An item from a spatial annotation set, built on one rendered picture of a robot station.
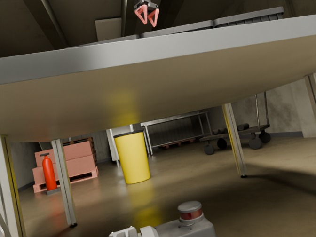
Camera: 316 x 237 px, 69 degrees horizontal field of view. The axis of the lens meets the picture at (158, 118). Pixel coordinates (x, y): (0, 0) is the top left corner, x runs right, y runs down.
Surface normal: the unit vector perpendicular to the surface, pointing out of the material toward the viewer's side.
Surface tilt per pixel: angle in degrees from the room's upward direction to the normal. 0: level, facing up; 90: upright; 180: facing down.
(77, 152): 90
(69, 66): 90
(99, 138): 90
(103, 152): 90
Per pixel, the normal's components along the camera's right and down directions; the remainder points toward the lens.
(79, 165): 0.27, -0.12
